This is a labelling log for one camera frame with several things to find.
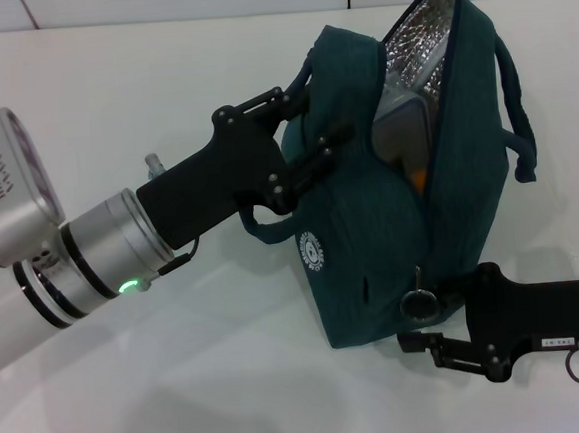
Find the dark teal insulated bag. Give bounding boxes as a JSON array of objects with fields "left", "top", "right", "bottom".
[{"left": 224, "top": 0, "right": 552, "bottom": 357}]

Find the dark right arm cable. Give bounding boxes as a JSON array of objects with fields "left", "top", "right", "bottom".
[{"left": 563, "top": 348, "right": 579, "bottom": 385}]

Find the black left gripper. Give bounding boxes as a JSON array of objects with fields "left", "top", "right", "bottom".
[{"left": 127, "top": 80, "right": 367, "bottom": 253}]

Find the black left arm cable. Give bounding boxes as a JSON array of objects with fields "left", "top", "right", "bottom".
[{"left": 138, "top": 233, "right": 206, "bottom": 292}]

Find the metal zipper pull ring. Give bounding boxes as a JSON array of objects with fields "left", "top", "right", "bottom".
[{"left": 396, "top": 263, "right": 445, "bottom": 325}]

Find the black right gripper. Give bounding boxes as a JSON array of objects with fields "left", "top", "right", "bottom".
[{"left": 392, "top": 255, "right": 579, "bottom": 390}]

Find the orange pear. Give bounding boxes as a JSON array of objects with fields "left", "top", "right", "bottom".
[{"left": 408, "top": 165, "right": 430, "bottom": 194}]

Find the clear container with blue lid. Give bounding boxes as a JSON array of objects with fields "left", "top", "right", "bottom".
[{"left": 369, "top": 95, "right": 438, "bottom": 191}]

